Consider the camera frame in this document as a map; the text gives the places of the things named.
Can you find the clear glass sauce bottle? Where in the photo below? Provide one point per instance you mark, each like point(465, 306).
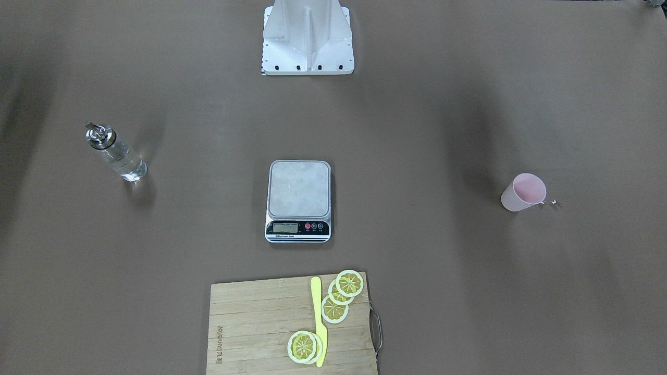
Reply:
point(121, 157)

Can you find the yellow plastic knife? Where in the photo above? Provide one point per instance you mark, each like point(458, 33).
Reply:
point(320, 328)

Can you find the bamboo cutting board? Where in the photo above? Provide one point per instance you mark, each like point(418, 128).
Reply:
point(250, 324)

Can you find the digital kitchen scale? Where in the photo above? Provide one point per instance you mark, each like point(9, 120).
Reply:
point(299, 202)

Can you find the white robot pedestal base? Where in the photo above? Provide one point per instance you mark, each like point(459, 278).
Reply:
point(307, 38)

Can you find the lemon slice behind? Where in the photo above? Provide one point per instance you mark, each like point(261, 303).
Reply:
point(318, 349)

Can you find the pink plastic cup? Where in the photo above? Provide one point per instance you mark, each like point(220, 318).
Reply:
point(526, 190)

